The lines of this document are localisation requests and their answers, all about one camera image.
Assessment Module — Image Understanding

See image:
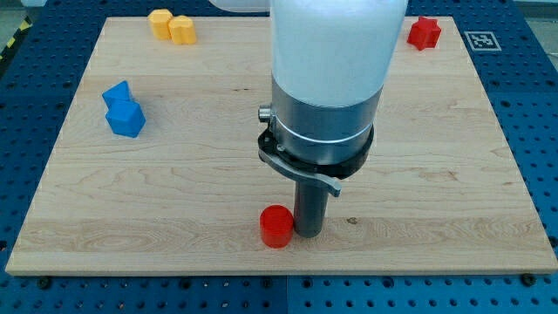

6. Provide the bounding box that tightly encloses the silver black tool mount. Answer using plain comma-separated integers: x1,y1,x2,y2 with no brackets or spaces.
258,82,381,197

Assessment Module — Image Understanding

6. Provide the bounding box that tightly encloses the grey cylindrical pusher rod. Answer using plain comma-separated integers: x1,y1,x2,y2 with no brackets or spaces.
293,182,328,238

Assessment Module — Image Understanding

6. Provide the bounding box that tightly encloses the red cylinder block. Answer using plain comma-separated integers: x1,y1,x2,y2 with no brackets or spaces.
260,204,294,249

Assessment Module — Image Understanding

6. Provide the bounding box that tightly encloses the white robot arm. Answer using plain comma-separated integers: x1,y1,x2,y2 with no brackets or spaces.
211,0,407,238

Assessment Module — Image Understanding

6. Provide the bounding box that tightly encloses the red star block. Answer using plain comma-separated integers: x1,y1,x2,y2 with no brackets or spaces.
407,17,442,51

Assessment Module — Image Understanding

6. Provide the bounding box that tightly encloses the wooden board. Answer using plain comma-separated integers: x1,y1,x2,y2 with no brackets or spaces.
6,17,557,276

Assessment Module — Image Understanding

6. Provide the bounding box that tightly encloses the yellow heart block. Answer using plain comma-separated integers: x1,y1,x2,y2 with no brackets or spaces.
168,16,197,44

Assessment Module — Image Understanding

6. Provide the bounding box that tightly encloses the fiducial marker tag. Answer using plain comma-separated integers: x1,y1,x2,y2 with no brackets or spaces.
465,31,501,51

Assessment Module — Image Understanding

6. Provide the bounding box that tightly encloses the blue cube block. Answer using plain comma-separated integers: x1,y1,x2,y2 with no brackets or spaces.
105,100,146,138

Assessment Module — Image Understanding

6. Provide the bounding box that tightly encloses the yellow hexagon block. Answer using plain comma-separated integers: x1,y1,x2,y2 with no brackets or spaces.
147,9,174,40

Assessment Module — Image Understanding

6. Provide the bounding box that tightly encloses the blue triangle block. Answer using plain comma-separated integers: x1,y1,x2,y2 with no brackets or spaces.
102,80,133,109

